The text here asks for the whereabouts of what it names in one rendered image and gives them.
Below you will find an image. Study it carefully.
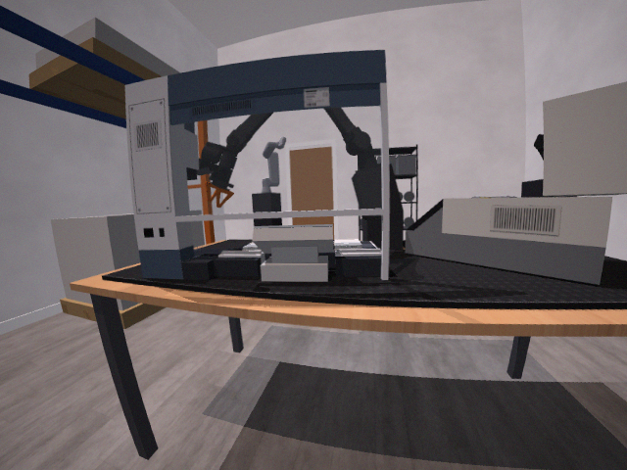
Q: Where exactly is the white thermal cycler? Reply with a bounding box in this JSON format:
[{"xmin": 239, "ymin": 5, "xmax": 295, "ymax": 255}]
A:
[{"xmin": 405, "ymin": 81, "xmax": 627, "ymax": 285}]

